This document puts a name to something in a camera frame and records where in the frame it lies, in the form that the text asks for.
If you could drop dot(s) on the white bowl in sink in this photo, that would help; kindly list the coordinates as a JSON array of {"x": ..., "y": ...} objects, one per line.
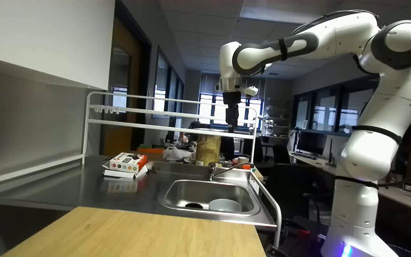
[{"x": 225, "y": 204}]

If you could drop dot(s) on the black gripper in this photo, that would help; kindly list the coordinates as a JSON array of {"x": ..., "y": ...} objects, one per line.
[{"x": 232, "y": 100}]

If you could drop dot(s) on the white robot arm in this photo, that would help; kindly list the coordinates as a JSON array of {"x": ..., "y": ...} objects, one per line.
[{"x": 369, "y": 153}]

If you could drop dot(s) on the yellow cylindrical container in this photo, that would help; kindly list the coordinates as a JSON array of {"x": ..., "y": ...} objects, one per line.
[{"x": 208, "y": 149}]

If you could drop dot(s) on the white wire dish rack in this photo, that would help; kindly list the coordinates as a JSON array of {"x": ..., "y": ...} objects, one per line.
[{"x": 111, "y": 109}]

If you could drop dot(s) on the wooden board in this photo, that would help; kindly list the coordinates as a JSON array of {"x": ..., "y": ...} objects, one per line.
[{"x": 88, "y": 232}]

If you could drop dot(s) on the white upper cabinet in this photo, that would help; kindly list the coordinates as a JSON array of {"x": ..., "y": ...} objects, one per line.
[{"x": 58, "y": 42}]

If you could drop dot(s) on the orange box behind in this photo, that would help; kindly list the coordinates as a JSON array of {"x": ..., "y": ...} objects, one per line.
[{"x": 152, "y": 153}]

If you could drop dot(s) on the sink faucet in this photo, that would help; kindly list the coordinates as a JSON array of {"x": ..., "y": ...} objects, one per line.
[{"x": 218, "y": 173}]

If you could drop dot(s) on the colourful white box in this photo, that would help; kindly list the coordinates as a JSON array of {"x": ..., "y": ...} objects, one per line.
[{"x": 128, "y": 162}]

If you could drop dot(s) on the white flat box underneath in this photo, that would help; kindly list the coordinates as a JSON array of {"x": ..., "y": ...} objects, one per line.
[{"x": 128, "y": 174}]

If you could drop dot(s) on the stainless steel sink basin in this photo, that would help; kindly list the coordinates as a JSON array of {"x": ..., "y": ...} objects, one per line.
[{"x": 183, "y": 192}]

